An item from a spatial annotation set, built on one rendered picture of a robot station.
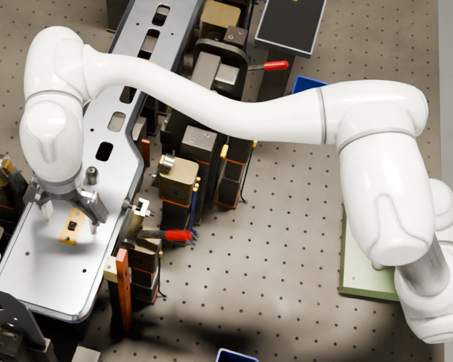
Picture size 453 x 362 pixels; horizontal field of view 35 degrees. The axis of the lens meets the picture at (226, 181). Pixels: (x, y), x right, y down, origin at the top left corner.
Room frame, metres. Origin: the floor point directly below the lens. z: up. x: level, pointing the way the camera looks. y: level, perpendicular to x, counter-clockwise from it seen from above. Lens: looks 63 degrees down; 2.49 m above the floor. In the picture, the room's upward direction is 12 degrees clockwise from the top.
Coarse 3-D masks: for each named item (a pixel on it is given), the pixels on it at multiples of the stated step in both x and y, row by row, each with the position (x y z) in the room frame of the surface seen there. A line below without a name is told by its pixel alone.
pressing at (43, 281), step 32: (160, 0) 1.26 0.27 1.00; (192, 0) 1.28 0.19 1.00; (128, 32) 1.14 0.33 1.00; (160, 32) 1.16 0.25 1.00; (192, 32) 1.18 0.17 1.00; (160, 64) 1.06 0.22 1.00; (96, 128) 0.84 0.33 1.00; (128, 128) 0.85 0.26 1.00; (96, 160) 0.75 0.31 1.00; (128, 160) 0.77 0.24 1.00; (128, 192) 0.69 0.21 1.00; (32, 224) 0.57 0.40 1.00; (64, 224) 0.58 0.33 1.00; (32, 256) 0.49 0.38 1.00; (64, 256) 0.51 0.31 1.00; (96, 256) 0.52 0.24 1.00; (0, 288) 0.41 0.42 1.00; (32, 288) 0.42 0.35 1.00; (64, 288) 0.44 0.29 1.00; (96, 288) 0.45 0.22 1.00; (64, 320) 0.37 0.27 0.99
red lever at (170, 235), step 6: (138, 234) 0.56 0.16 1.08; (144, 234) 0.56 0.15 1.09; (150, 234) 0.56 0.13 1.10; (156, 234) 0.56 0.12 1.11; (162, 234) 0.56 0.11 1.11; (168, 234) 0.56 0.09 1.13; (174, 234) 0.56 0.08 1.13; (180, 234) 0.56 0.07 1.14; (186, 234) 0.56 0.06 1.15; (168, 240) 0.55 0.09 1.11; (174, 240) 0.55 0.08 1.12; (180, 240) 0.55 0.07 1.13; (186, 240) 0.55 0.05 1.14
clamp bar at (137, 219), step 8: (128, 200) 0.57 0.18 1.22; (144, 200) 0.58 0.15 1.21; (136, 208) 0.56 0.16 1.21; (144, 208) 0.56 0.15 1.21; (136, 216) 0.55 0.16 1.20; (144, 216) 0.55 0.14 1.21; (152, 216) 0.56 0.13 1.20; (136, 224) 0.55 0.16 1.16; (128, 232) 0.55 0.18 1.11; (136, 232) 0.55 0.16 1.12
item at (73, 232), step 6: (72, 210) 0.62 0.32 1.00; (78, 210) 0.62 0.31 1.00; (72, 216) 0.60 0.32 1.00; (84, 216) 0.61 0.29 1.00; (66, 222) 0.59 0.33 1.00; (72, 222) 0.59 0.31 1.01; (78, 222) 0.59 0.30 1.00; (66, 228) 0.57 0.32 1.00; (72, 228) 0.57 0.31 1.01; (78, 228) 0.58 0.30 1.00; (60, 234) 0.55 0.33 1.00; (66, 234) 0.56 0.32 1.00; (72, 234) 0.56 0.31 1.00; (78, 234) 0.56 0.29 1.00; (60, 240) 0.54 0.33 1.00; (72, 240) 0.55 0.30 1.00
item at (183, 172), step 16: (176, 160) 0.76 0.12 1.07; (160, 176) 0.71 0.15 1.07; (176, 176) 0.72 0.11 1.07; (192, 176) 0.73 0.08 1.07; (160, 192) 0.71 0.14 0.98; (176, 192) 0.71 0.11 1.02; (192, 192) 0.72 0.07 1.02; (176, 208) 0.72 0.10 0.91; (192, 208) 0.72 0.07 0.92; (160, 224) 0.72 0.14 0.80; (176, 224) 0.72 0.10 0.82; (192, 224) 0.75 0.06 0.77
